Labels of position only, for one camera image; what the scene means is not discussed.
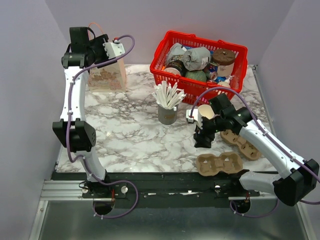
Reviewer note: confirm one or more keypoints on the white pump bottle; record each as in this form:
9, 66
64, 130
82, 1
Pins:
225, 81

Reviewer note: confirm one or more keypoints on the white wrapped straws bundle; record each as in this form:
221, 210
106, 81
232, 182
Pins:
168, 96

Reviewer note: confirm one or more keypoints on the brown lidded white tub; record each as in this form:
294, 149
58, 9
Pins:
224, 59

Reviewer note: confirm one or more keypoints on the grey wrapped bundle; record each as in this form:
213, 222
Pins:
196, 59

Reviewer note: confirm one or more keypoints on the red blue drink can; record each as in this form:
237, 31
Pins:
211, 72

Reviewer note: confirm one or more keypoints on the green textured ball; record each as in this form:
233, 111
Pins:
197, 75

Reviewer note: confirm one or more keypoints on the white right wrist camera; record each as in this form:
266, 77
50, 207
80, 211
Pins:
194, 117

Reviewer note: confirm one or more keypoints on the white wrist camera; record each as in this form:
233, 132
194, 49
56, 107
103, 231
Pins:
194, 117
113, 49

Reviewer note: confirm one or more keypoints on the black mounting base rail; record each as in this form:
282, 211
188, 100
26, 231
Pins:
169, 190

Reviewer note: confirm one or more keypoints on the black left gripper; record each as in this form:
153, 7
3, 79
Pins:
98, 41

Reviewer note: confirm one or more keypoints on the brown cardboard cup carrier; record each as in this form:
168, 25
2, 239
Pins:
250, 152

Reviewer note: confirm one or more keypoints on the grey straw holder cup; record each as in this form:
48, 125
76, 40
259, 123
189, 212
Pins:
167, 116

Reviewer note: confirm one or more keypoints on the red plastic shopping basket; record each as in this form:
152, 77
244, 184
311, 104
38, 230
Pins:
192, 88

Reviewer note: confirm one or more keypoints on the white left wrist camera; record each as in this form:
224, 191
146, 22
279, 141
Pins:
113, 49

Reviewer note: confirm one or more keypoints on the dark printed paper cup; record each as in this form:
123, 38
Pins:
176, 66

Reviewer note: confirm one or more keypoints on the cream printed paper bag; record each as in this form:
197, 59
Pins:
108, 79

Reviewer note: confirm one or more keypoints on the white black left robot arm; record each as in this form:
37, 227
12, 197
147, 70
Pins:
72, 130

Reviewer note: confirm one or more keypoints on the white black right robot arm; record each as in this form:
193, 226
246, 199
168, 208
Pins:
295, 177

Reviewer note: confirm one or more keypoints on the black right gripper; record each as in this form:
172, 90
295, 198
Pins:
199, 136

